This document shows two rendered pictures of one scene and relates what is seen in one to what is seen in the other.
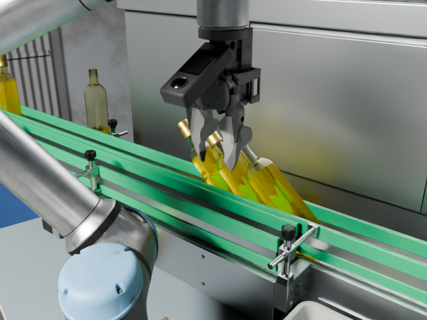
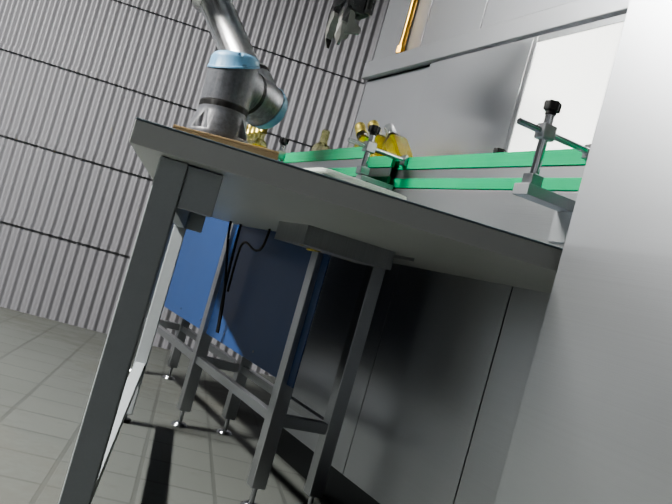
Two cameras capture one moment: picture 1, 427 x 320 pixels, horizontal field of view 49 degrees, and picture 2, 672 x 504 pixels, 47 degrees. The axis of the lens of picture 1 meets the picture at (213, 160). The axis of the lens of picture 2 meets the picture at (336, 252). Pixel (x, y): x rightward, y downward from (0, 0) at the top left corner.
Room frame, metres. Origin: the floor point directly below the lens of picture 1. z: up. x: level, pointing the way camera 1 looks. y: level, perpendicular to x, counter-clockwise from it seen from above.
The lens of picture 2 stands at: (-0.95, -0.92, 0.61)
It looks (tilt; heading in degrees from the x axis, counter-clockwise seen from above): 2 degrees up; 25
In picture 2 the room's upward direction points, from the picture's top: 16 degrees clockwise
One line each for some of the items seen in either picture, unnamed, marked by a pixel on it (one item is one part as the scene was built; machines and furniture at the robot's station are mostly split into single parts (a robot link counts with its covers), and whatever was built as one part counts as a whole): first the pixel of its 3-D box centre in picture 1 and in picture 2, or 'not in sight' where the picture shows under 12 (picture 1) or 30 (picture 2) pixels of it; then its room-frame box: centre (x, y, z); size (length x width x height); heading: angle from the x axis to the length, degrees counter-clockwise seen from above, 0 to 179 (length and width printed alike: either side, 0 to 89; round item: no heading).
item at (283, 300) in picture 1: (293, 285); (371, 193); (0.79, -0.17, 0.85); 0.09 x 0.04 x 0.07; 141
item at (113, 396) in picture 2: not in sight; (149, 345); (0.53, 0.16, 0.36); 1.51 x 0.09 x 0.71; 35
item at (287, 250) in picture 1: (293, 249); (376, 153); (0.77, -0.16, 0.95); 0.17 x 0.03 x 0.12; 141
